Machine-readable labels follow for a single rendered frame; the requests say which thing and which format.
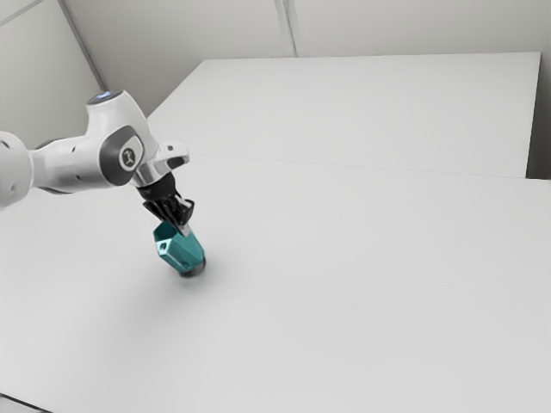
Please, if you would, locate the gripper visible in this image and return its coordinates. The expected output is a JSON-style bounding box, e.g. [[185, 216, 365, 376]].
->
[[135, 173, 197, 238]]

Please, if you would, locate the teal faceted mug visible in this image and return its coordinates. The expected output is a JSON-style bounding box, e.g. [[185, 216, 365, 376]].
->
[[152, 219, 205, 273]]

